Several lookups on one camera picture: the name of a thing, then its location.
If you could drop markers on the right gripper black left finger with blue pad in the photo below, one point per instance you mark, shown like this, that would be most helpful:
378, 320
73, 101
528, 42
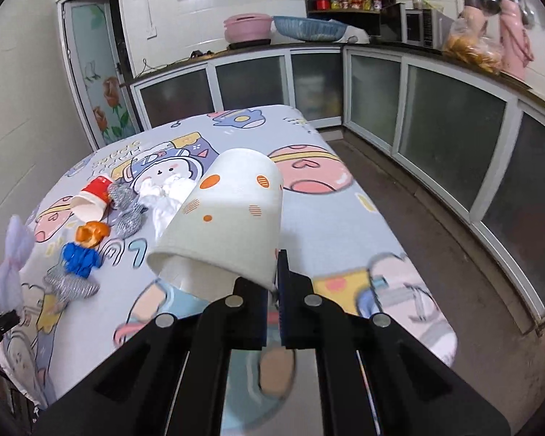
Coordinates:
169, 378

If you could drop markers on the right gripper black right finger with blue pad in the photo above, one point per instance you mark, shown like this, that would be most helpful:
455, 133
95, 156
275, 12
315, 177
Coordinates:
375, 378

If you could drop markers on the blue rubber glove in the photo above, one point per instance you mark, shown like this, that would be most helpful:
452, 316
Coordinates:
80, 261

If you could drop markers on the orange peel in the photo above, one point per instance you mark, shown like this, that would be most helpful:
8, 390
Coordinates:
91, 234

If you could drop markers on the red white paper cup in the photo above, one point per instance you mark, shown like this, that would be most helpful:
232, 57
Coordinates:
91, 202

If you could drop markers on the white paper cup orange dots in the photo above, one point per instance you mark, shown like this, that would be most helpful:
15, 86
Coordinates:
228, 228

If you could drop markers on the white tissue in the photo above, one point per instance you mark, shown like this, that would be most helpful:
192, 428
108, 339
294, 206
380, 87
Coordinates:
165, 199

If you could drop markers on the white purple plastic bag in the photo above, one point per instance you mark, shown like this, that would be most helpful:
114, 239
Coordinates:
18, 246

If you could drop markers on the cartoon print tablecloth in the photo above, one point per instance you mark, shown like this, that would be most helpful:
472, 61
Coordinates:
330, 229

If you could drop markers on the silver steel wool scrubber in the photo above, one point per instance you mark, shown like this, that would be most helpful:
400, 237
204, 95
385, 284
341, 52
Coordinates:
129, 213

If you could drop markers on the floral glass door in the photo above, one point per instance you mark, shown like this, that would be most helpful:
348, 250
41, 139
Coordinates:
96, 72

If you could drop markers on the bag of bread buns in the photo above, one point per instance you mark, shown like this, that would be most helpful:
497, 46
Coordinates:
465, 44

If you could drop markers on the microwave oven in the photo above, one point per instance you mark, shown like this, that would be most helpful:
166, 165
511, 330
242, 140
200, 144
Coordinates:
425, 27

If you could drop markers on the blue plastic basket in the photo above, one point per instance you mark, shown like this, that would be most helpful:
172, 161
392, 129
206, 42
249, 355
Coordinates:
309, 30

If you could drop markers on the pink thermos right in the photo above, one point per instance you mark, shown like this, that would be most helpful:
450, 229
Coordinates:
517, 50

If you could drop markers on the pink thermos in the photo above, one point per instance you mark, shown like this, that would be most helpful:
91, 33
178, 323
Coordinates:
474, 17
517, 50

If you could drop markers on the pink cooking pot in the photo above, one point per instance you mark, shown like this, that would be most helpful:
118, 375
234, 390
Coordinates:
246, 30

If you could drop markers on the pink thermos left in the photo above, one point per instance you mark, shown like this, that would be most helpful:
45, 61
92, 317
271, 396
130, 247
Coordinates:
474, 17

